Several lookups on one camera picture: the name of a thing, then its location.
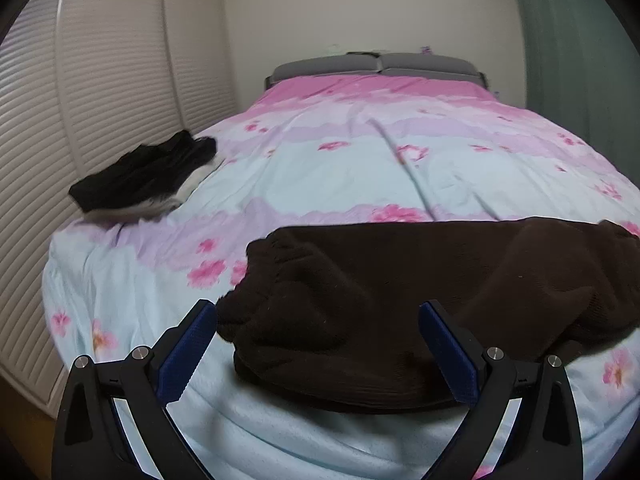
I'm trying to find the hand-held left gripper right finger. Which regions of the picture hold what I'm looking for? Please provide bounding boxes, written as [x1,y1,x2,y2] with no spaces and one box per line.
[418,300,584,480]

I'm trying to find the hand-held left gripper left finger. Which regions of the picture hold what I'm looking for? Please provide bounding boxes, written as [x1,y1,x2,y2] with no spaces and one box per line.
[51,299,217,480]

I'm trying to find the white folded garment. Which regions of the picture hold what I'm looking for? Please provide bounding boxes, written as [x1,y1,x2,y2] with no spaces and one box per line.
[82,157,226,222]

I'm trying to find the black folded garment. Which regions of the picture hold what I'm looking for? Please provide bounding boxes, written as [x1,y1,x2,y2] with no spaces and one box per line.
[68,130,218,213]

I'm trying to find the grey headboard cushion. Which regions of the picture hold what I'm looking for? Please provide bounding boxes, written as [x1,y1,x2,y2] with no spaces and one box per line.
[380,53,484,81]
[271,57,384,84]

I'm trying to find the pink floral bedspread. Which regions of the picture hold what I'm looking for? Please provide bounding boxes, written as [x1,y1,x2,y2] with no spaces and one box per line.
[42,74,640,480]

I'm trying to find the brown pants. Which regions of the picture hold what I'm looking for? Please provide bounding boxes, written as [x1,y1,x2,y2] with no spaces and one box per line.
[215,216,640,415]

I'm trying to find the green curtain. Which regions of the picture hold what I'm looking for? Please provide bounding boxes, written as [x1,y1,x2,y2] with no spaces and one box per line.
[507,0,640,181]

